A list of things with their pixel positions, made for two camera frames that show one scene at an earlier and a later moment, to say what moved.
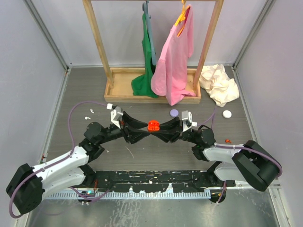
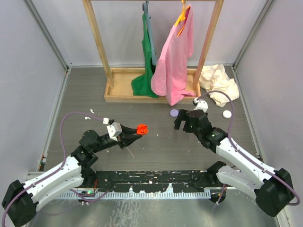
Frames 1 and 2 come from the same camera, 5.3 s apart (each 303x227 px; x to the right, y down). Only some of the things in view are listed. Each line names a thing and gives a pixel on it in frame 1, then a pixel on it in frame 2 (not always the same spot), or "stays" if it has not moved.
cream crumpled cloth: [214, 79] stays
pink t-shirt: [169, 77] stays
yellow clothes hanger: [182, 17] stays
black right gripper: [171, 130] to [183, 115]
